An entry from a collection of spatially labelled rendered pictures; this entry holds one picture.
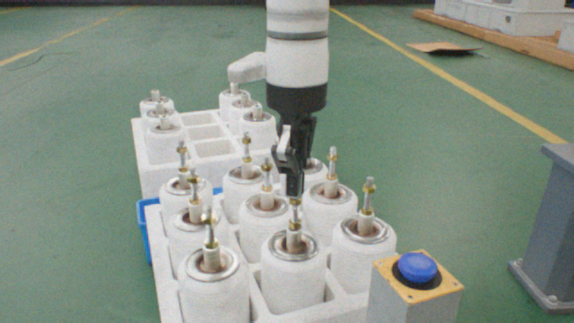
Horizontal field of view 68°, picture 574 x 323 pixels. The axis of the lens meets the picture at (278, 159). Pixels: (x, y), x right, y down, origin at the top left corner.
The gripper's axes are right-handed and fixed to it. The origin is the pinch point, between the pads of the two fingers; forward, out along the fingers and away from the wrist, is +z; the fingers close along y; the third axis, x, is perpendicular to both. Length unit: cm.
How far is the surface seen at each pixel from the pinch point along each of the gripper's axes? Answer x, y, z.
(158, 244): 25.0, 2.0, 17.3
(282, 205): 4.9, 9.4, 9.9
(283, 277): 0.0, -4.8, 12.3
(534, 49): -88, 298, 30
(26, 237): 74, 14, 35
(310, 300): -3.5, -3.1, 16.7
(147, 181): 44, 26, 20
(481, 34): -59, 368, 31
